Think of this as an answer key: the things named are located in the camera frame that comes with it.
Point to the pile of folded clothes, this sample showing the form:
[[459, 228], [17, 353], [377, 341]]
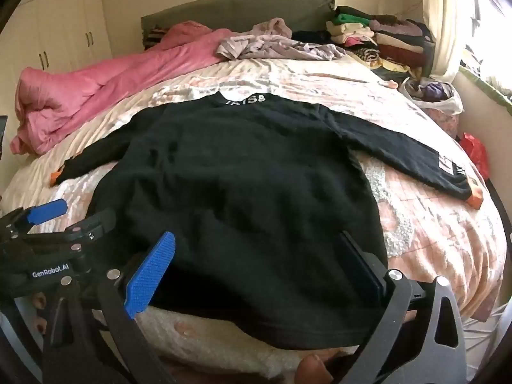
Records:
[[392, 40]]

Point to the mauve fleece garment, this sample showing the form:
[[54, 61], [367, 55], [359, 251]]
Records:
[[274, 27]]

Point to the white curtain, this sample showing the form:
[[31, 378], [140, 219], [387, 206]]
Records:
[[444, 20]]

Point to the grey green headboard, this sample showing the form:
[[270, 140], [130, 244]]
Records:
[[240, 12]]

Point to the person's left hand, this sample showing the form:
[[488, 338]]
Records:
[[40, 302]]

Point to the window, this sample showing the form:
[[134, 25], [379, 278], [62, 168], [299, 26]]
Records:
[[492, 20]]

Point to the black sweater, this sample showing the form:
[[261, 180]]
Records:
[[240, 188]]

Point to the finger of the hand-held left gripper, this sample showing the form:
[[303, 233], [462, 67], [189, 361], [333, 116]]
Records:
[[94, 224], [46, 210]]

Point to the lilac crumpled garment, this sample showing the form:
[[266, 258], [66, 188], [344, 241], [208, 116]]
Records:
[[272, 48]]

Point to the white plastic bag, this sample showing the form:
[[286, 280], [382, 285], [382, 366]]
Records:
[[430, 94]]

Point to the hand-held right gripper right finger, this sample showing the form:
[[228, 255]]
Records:
[[366, 270]]

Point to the pink duvet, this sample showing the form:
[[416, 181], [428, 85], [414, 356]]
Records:
[[100, 84]]

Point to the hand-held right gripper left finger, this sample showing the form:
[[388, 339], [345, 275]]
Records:
[[150, 276]]

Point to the striped pillow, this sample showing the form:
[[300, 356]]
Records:
[[156, 36]]

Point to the pink white patterned blanket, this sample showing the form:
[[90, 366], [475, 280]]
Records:
[[420, 224]]

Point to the red plastic bag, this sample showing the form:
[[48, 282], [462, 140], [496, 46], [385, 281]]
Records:
[[474, 152]]

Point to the cream wardrobe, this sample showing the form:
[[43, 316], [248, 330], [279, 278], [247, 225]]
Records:
[[60, 16]]

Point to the black crumpled garment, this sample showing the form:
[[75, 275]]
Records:
[[312, 36]]

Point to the person's right foot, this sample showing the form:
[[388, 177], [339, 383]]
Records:
[[314, 370]]

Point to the green ledge cloth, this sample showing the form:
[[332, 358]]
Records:
[[486, 88]]

